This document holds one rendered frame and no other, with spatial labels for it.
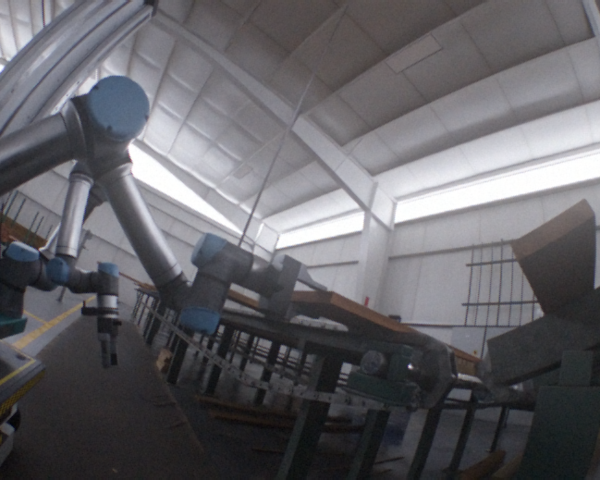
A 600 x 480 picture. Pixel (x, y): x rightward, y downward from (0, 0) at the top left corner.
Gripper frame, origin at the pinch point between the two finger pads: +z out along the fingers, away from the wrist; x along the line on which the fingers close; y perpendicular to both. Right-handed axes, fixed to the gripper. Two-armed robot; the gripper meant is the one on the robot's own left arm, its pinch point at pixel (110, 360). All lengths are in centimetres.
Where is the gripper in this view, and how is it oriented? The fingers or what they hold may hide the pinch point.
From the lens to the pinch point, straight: 101.2
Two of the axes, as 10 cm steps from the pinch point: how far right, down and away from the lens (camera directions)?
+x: -4.3, 3.4, 8.4
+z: 1.4, 9.4, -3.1
